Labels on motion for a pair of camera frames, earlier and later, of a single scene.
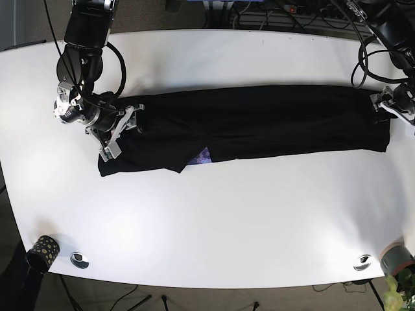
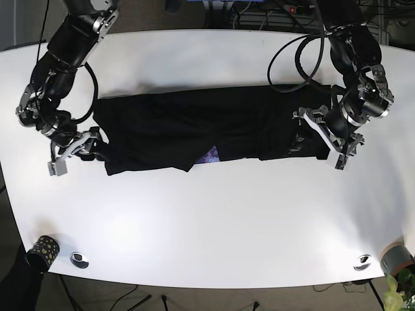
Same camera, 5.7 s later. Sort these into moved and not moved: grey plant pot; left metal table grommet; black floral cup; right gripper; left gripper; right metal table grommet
Moved: right gripper; left gripper
Not moved: black floral cup; left metal table grommet; right metal table grommet; grey plant pot
